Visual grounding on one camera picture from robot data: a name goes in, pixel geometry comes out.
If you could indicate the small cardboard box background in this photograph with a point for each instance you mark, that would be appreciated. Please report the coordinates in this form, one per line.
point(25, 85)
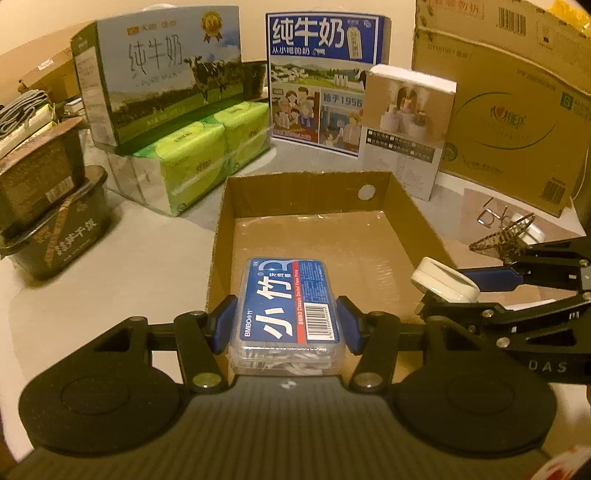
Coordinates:
point(55, 76)

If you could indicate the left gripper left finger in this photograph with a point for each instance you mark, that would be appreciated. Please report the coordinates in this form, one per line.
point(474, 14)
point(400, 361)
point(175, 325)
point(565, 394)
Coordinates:
point(200, 338)

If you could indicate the beige brown rug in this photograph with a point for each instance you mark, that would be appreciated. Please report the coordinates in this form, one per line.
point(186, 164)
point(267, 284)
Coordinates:
point(485, 230)

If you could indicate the upper black food tub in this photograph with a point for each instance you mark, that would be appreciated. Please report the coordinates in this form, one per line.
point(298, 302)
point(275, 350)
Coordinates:
point(36, 176)

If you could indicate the blue milk carton box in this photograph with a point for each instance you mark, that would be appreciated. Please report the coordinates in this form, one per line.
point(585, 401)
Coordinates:
point(317, 69)

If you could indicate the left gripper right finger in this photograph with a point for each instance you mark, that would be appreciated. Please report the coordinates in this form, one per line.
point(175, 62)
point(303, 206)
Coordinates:
point(374, 338)

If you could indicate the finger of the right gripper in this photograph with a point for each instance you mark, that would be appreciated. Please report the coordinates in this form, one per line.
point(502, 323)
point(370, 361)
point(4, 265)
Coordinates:
point(461, 309)
point(494, 280)

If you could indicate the blue floss pick box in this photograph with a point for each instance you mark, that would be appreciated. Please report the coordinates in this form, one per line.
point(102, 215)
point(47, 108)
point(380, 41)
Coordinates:
point(286, 322)

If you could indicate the cream wall plug adapter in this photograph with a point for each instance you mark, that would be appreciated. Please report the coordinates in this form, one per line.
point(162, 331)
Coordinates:
point(439, 281)

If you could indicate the metal wire clip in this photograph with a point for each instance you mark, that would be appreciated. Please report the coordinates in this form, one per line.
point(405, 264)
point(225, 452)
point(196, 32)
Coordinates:
point(495, 213)

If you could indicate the white beige product box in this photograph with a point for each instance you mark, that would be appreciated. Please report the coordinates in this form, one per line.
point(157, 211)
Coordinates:
point(406, 116)

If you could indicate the large cardboard box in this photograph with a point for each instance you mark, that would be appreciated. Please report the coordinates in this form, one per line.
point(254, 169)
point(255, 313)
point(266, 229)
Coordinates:
point(521, 118)

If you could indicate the shallow cardboard tray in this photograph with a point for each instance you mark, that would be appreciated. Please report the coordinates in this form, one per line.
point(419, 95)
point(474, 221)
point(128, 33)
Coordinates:
point(363, 226)

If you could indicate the white grey charger adapter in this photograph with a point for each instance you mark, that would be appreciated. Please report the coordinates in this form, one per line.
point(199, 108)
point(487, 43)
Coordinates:
point(523, 225)

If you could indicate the grey folded cloth stack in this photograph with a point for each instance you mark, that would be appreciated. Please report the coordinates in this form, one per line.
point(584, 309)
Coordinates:
point(24, 117)

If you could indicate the green tissue pack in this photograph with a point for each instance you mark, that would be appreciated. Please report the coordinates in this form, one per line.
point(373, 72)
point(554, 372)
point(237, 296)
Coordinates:
point(174, 172)

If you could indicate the green pasture milk box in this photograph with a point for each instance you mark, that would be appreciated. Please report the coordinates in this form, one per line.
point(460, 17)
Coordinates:
point(143, 75)

